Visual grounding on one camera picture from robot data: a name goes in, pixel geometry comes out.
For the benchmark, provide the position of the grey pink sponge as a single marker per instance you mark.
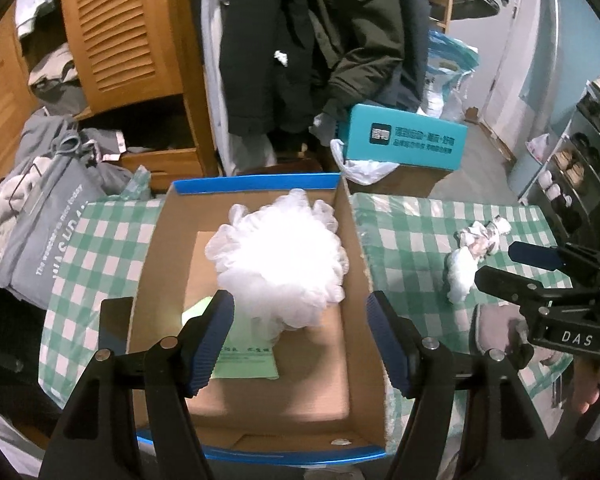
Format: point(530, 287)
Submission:
point(497, 330)

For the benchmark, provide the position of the teal printed shoe box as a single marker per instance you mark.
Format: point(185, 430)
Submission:
point(425, 152)

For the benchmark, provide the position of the white mesh bath pouf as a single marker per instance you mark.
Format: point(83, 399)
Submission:
point(280, 260)

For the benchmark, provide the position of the white tissue wad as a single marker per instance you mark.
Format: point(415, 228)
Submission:
point(460, 275)

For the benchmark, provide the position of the plain brown cardboard box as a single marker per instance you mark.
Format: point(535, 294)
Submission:
point(405, 182)

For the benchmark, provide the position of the hanging olive jacket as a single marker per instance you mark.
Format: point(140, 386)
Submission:
point(365, 35)

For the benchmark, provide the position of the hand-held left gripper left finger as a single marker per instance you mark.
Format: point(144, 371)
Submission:
point(211, 345)

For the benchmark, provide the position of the grey tote bag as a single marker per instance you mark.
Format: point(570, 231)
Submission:
point(50, 240)

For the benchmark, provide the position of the white plastic bag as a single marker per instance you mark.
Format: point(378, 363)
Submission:
point(365, 167)

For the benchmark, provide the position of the wooden louvered wardrobe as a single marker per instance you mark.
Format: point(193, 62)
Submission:
point(125, 35)

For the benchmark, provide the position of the pile of folded clothes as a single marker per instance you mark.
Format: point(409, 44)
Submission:
point(50, 70)

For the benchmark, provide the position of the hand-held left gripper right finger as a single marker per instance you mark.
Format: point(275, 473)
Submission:
point(387, 342)

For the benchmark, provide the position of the small pink white bag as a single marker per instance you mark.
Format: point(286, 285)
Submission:
point(538, 145)

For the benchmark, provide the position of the grey metal shoe rack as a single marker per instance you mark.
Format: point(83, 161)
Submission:
point(587, 125)

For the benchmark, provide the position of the green patterned plastic bag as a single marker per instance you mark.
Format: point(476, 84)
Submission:
point(140, 184)

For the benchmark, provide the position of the person's right hand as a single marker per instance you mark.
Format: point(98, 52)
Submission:
point(587, 385)

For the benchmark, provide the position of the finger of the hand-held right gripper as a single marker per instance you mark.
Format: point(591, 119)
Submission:
point(535, 256)
point(505, 282)

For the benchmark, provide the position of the light green paper sheet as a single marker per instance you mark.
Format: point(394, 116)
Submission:
point(240, 360)

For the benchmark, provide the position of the knotted white cloth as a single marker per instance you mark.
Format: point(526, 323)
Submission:
point(480, 239)

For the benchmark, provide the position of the group of assorted shoes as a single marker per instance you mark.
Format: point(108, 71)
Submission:
point(567, 167)

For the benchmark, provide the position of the hanging dark coat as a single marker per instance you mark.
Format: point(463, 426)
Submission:
point(265, 60)

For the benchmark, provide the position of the green checked tablecloth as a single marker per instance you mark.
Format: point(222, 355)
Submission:
point(410, 230)

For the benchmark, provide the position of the blue rimmed cardboard box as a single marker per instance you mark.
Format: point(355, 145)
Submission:
point(305, 370)

